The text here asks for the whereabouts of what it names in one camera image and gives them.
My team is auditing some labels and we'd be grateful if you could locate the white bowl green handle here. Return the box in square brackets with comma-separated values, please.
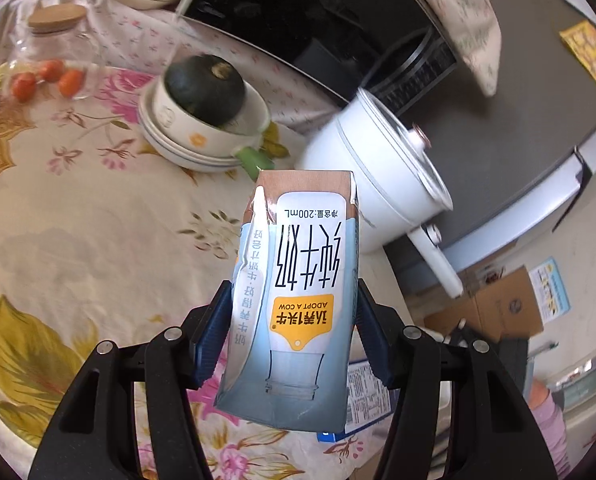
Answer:
[151, 77, 275, 181]

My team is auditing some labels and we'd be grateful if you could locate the glass jar cork lid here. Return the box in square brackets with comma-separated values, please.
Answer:
[8, 3, 104, 100]

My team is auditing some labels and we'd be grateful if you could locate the blue white product box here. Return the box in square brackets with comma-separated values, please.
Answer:
[528, 257, 571, 324]

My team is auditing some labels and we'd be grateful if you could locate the blue white snack package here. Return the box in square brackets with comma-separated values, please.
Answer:
[316, 360, 399, 443]

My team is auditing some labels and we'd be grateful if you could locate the orange cherry tomato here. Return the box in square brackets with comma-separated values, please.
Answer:
[58, 68, 85, 99]
[37, 60, 64, 84]
[10, 72, 37, 103]

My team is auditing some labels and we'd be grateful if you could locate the blue milk carton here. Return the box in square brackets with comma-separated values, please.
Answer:
[215, 170, 359, 432]

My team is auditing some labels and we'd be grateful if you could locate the floral cloth on microwave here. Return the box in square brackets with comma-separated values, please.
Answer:
[425, 0, 502, 96]

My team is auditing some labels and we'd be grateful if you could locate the grey refrigerator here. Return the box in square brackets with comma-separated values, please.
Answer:
[404, 0, 596, 271]

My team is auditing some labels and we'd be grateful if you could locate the white plate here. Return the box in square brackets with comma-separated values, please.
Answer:
[137, 82, 241, 174]

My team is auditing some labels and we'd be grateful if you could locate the dark green squash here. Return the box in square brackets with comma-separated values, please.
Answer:
[164, 54, 246, 127]

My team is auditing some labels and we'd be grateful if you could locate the upper cardboard box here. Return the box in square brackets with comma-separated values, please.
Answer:
[424, 266, 543, 341]

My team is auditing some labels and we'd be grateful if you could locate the floral tablecloth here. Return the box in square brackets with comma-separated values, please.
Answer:
[0, 0, 336, 476]

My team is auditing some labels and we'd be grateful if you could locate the white electric cooking pot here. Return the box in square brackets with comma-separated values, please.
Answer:
[296, 89, 464, 298]

